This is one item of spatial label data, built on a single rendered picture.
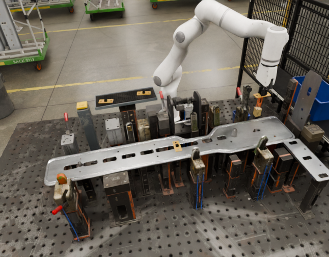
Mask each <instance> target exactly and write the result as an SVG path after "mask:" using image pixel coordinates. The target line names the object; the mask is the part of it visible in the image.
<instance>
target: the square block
mask: <svg viewBox="0 0 329 257"><path fill-rule="evenodd" d="M323 135H324V131H323V130H322V129H321V128H320V127H319V126H318V125H317V124H312V125H306V126H304V128H303V129H302V132H301V136H300V140H301V141H302V143H303V144H304V145H305V146H306V147H307V148H308V149H309V150H310V151H311V152H312V153H313V154H314V153H315V151H316V149H317V146H318V145H319V142H320V140H322V137H323ZM309 159H312V158H311V157H310V156H307V157H304V160H309ZM305 173H306V171H305V169H304V168H303V167H302V166H301V164H300V165H299V167H298V170H297V172H296V174H295V177H294V178H297V177H302V176H305V175H306V174H305Z"/></svg>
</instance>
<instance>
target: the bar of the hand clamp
mask: <svg viewBox="0 0 329 257"><path fill-rule="evenodd" d="M251 91H252V88H251V86H250V85H244V86H243V93H242V106H241V107H242V108H243V113H244V106H246V109H247V110H246V112H248V110H249V100H250V92H251Z"/></svg>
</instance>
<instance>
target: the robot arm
mask: <svg viewBox="0 0 329 257"><path fill-rule="evenodd" d="M210 22H213V23H214V24H216V25H218V26H219V27H221V28H223V29H225V30H227V31H229V32H230V33H232V34H234V35H236V36H238V37H240V38H247V37H257V38H262V39H264V45H263V51H262V56H261V62H260V64H259V67H258V71H257V75H256V79H257V80H258V81H259V86H260V87H259V91H258V93H259V94H260V93H261V96H266V95H267V92H268V89H272V86H273V85H274V83H275V80H276V75H277V65H278V64H279V62H280V58H281V54H282V50H283V47H284V45H285V44H286V43H287V42H288V40H289V35H288V33H287V29H286V28H284V27H280V26H277V25H275V24H272V23H270V22H267V21H264V20H253V19H248V18H246V17H245V16H243V15H241V14H239V13H237V12H235V11H234V10H232V9H230V8H228V7H226V6H224V5H222V4H220V3H219V2H217V1H214V0H203V1H201V2H200V3H199V4H198V5H197V6H196V8H195V16H194V17H193V18H192V19H190V20H189V21H187V22H185V23H184V24H182V25H180V26H179V27H178V28H177V29H176V31H175V32H174V35H173V40H174V45H173V47H172V49H171V51H170V53H169V54H168V56H167V57H166V58H165V59H164V61H163V62H162V63H161V64H160V65H159V67H158V68H157V69H156V70H155V72H154V74H153V81H154V83H155V84H156V85H157V86H159V87H161V91H162V93H163V97H164V99H163V101H164V105H165V107H166V109H167V113H168V107H167V96H168V95H170V96H171V98H173V97H177V88H178V85H179V83H180V80H181V77H182V67H181V63H182V62H183V61H184V59H185V57H186V56H187V54H188V52H189V44H190V43H191V42H192V41H193V40H194V39H196V38H197V37H199V36H200V35H202V34H203V33H204V32H205V31H206V30H207V29H208V27H209V26H210ZM179 120H180V117H179V111H176V109H175V107H174V122H176V121H179Z"/></svg>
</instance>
